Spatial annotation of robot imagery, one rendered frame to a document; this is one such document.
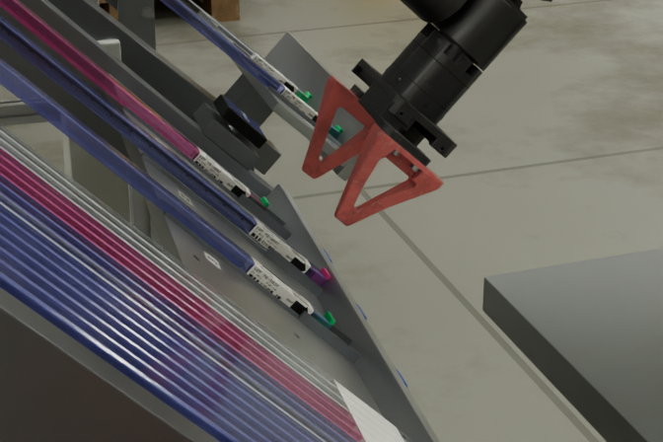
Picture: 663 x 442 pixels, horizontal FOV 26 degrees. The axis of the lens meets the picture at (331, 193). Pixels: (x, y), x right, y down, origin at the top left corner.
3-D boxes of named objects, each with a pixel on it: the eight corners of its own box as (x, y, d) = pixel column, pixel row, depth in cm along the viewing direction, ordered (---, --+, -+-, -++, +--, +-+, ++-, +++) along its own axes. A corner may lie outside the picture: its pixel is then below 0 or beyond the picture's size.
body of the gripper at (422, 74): (383, 115, 105) (451, 38, 104) (344, 73, 114) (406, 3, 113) (443, 165, 108) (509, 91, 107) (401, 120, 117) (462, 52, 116)
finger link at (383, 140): (316, 207, 104) (402, 110, 103) (291, 172, 110) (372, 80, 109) (380, 257, 107) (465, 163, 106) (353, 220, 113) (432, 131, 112)
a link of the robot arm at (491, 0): (548, 22, 109) (511, -5, 113) (494, -31, 105) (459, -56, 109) (486, 91, 109) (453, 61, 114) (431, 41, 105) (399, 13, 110)
